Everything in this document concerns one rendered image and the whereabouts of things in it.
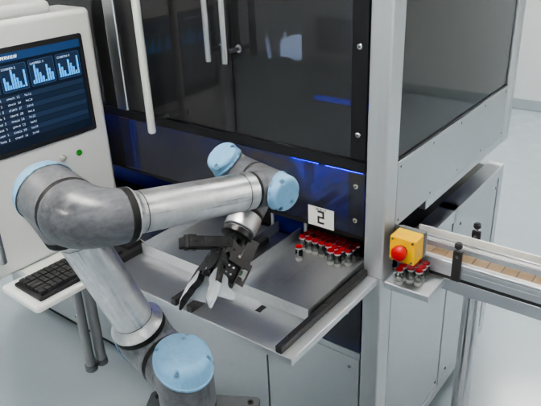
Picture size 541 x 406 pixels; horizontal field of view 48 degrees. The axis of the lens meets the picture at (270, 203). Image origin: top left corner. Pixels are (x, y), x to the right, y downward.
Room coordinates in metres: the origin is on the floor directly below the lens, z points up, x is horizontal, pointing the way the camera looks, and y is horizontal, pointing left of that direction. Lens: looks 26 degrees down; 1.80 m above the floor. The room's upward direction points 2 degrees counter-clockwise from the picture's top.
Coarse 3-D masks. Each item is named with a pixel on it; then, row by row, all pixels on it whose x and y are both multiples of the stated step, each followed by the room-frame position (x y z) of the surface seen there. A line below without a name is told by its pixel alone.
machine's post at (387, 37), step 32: (384, 0) 1.42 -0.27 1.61; (384, 32) 1.42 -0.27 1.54; (384, 64) 1.42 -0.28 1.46; (384, 96) 1.42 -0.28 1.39; (384, 128) 1.41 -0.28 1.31; (384, 160) 1.41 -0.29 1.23; (384, 192) 1.41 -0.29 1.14; (384, 224) 1.41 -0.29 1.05; (384, 256) 1.41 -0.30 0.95; (384, 288) 1.42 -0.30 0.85; (384, 320) 1.43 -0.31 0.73; (384, 352) 1.44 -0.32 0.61; (384, 384) 1.45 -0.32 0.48
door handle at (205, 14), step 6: (204, 0) 1.68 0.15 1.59; (204, 6) 1.68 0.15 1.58; (204, 12) 1.68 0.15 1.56; (204, 18) 1.68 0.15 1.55; (204, 24) 1.68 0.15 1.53; (204, 30) 1.68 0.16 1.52; (204, 36) 1.68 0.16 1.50; (210, 36) 1.69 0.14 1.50; (204, 42) 1.68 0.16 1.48; (210, 42) 1.69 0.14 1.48; (204, 48) 1.69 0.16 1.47; (210, 48) 1.68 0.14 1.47; (216, 48) 1.71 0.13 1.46; (210, 54) 1.68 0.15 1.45; (210, 60) 1.68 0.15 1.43
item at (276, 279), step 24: (288, 240) 1.62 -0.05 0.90; (264, 264) 1.51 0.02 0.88; (288, 264) 1.51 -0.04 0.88; (312, 264) 1.50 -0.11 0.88; (360, 264) 1.44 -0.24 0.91; (240, 288) 1.38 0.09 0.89; (264, 288) 1.39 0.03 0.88; (288, 288) 1.39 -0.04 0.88; (312, 288) 1.38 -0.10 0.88; (336, 288) 1.34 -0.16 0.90; (288, 312) 1.28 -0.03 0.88; (312, 312) 1.26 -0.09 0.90
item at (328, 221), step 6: (312, 210) 1.54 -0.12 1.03; (324, 210) 1.52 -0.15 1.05; (330, 210) 1.51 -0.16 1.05; (312, 216) 1.54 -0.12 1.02; (324, 216) 1.52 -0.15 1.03; (330, 216) 1.51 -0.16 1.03; (312, 222) 1.54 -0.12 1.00; (324, 222) 1.52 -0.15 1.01; (330, 222) 1.51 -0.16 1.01; (330, 228) 1.51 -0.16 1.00
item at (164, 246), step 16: (192, 224) 1.78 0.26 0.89; (208, 224) 1.78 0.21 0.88; (272, 224) 1.70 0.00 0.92; (160, 240) 1.67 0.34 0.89; (176, 240) 1.68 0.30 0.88; (256, 240) 1.63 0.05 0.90; (160, 256) 1.56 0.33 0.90; (176, 256) 1.52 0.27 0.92; (192, 256) 1.58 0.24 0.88; (192, 272) 1.48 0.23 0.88
